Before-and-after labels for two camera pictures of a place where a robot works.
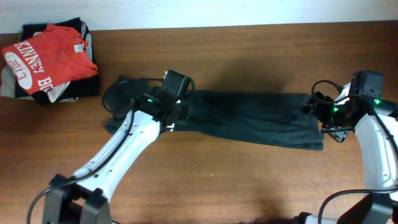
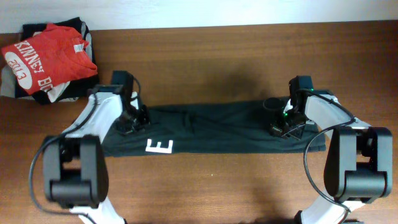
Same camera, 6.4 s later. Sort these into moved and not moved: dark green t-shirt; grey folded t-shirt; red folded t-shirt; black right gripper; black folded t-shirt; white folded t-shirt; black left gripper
Moved: black left gripper; black right gripper; dark green t-shirt
Not moved: white folded t-shirt; grey folded t-shirt; red folded t-shirt; black folded t-shirt
